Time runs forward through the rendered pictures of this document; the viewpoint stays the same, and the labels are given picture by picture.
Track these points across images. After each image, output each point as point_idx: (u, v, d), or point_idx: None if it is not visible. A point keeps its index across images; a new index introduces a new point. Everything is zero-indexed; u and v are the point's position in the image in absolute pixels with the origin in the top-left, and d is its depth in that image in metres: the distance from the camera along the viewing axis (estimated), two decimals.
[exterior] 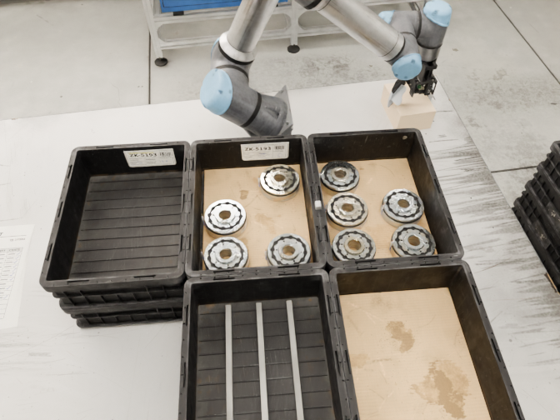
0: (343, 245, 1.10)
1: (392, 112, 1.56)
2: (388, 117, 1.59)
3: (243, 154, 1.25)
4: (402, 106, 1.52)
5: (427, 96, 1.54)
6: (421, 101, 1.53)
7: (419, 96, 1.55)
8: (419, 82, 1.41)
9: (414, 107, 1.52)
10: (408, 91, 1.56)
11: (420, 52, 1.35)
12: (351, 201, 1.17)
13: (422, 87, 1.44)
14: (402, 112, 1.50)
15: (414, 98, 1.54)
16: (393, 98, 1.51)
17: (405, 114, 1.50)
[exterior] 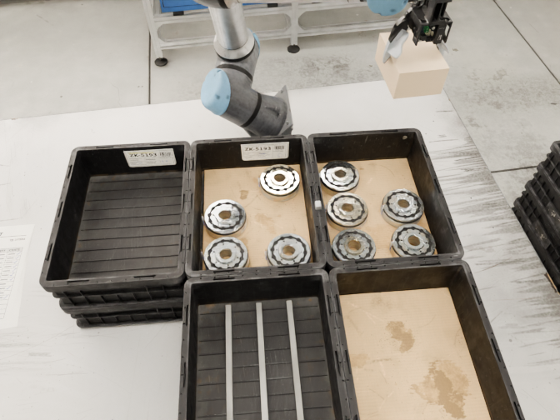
0: (343, 245, 1.10)
1: (388, 72, 1.14)
2: (384, 77, 1.17)
3: (243, 154, 1.25)
4: (403, 61, 1.10)
5: (438, 48, 1.12)
6: (429, 55, 1.11)
7: (427, 48, 1.13)
8: (427, 22, 0.99)
9: (419, 62, 1.10)
10: (412, 42, 1.14)
11: None
12: (351, 201, 1.17)
13: (430, 32, 1.02)
14: (402, 68, 1.08)
15: (420, 52, 1.12)
16: (391, 50, 1.09)
17: (407, 72, 1.08)
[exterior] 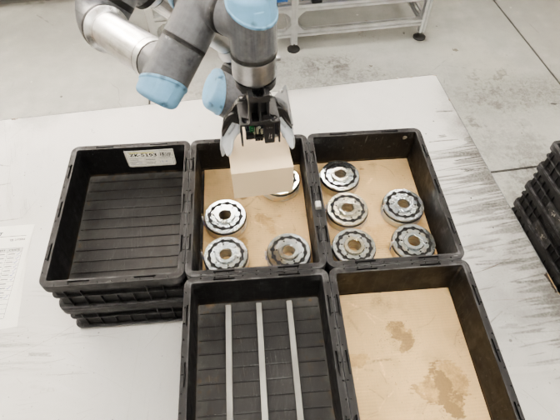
0: (343, 245, 1.10)
1: None
2: None
3: None
4: (241, 156, 0.92)
5: None
6: (274, 148, 0.93)
7: (274, 139, 0.95)
8: (248, 122, 0.81)
9: (260, 159, 0.92)
10: None
11: (237, 72, 0.75)
12: (351, 201, 1.17)
13: (258, 130, 0.84)
14: (237, 167, 0.90)
15: (264, 143, 0.94)
16: (224, 144, 0.91)
17: (240, 172, 0.90)
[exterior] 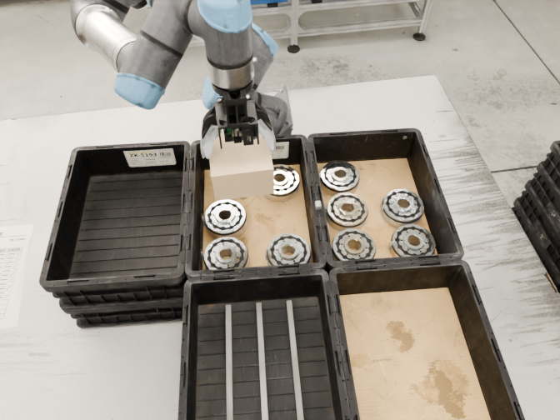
0: (343, 245, 1.10)
1: None
2: None
3: None
4: (221, 158, 0.92)
5: None
6: (255, 150, 0.93)
7: (255, 141, 0.95)
8: (226, 124, 0.81)
9: (240, 161, 0.91)
10: None
11: (212, 74, 0.75)
12: (351, 201, 1.17)
13: (237, 132, 0.84)
14: (217, 169, 0.90)
15: (245, 146, 0.94)
16: (204, 146, 0.91)
17: (220, 174, 0.89)
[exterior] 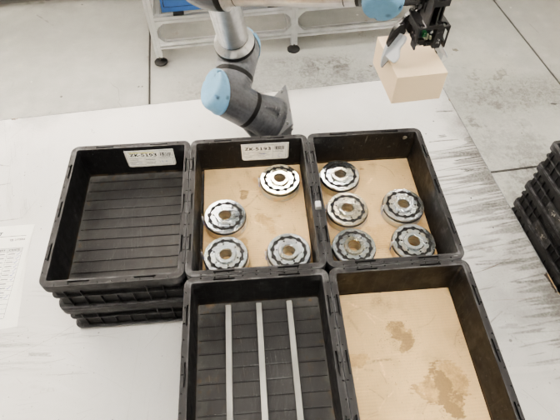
0: (343, 245, 1.10)
1: (386, 76, 1.13)
2: (382, 82, 1.16)
3: (243, 154, 1.25)
4: (401, 65, 1.09)
5: (437, 52, 1.11)
6: (427, 59, 1.10)
7: (425, 52, 1.12)
8: (424, 26, 0.98)
9: (417, 67, 1.09)
10: (410, 47, 1.13)
11: None
12: (351, 201, 1.17)
13: (428, 36, 1.01)
14: (400, 72, 1.07)
15: (417, 56, 1.11)
16: (388, 54, 1.08)
17: (404, 76, 1.07)
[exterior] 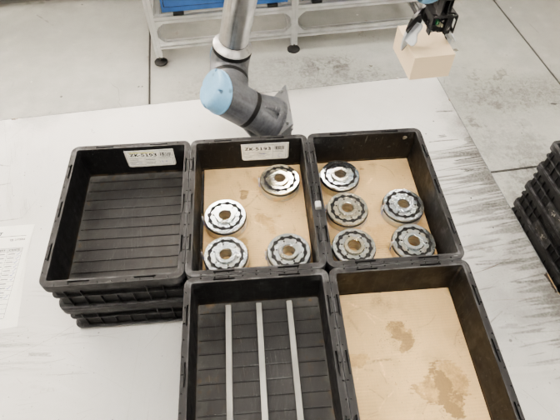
0: (343, 245, 1.10)
1: (405, 57, 1.39)
2: (401, 62, 1.42)
3: (243, 154, 1.25)
4: (417, 48, 1.35)
5: (446, 38, 1.37)
6: (438, 43, 1.36)
7: (437, 38, 1.38)
8: (437, 16, 1.24)
9: (431, 49, 1.34)
10: (424, 33, 1.39)
11: None
12: (351, 201, 1.17)
13: (440, 24, 1.27)
14: (417, 54, 1.33)
15: (431, 41, 1.37)
16: (407, 39, 1.34)
17: (420, 57, 1.32)
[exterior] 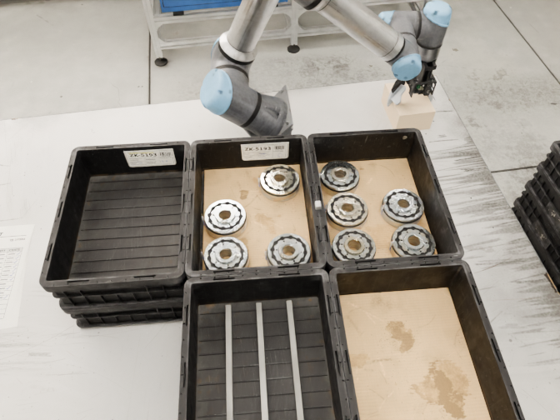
0: (343, 245, 1.10)
1: (391, 112, 1.56)
2: (388, 116, 1.59)
3: (243, 154, 1.25)
4: (402, 106, 1.52)
5: (428, 96, 1.54)
6: (421, 101, 1.53)
7: (419, 96, 1.55)
8: (418, 82, 1.41)
9: (414, 107, 1.52)
10: (408, 91, 1.56)
11: (419, 52, 1.35)
12: (351, 201, 1.17)
13: (421, 87, 1.44)
14: (402, 112, 1.50)
15: (414, 98, 1.54)
16: (392, 97, 1.51)
17: (404, 114, 1.50)
